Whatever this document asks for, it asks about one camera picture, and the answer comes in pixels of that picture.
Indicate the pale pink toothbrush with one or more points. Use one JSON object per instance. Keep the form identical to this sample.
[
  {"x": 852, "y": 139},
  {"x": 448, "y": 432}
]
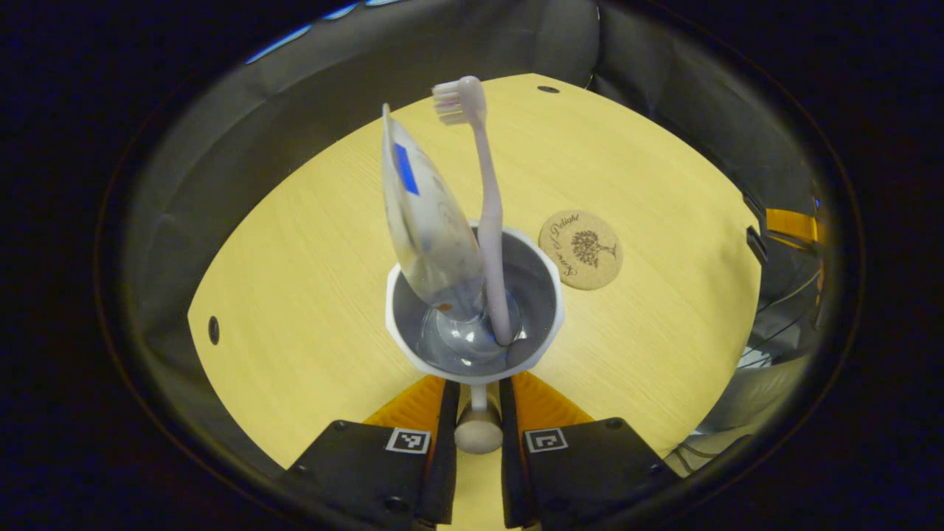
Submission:
[{"x": 488, "y": 206}]

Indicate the round cork coaster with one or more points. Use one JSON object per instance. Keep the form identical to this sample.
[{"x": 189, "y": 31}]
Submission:
[{"x": 582, "y": 249}]

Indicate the black backdrop cloth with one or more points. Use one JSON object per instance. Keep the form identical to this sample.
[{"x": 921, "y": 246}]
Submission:
[{"x": 221, "y": 147}]

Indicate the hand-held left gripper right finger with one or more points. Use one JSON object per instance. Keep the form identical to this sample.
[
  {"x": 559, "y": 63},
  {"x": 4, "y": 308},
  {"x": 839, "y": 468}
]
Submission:
[{"x": 509, "y": 457}]

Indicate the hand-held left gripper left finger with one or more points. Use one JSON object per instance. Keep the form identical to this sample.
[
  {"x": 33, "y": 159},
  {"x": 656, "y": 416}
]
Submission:
[{"x": 446, "y": 457}]

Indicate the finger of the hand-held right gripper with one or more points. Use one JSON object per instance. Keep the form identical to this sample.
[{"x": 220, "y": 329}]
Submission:
[
  {"x": 757, "y": 245},
  {"x": 793, "y": 225}
]

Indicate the white toothpaste tube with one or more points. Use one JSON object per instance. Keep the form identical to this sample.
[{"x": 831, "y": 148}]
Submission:
[{"x": 424, "y": 214}]

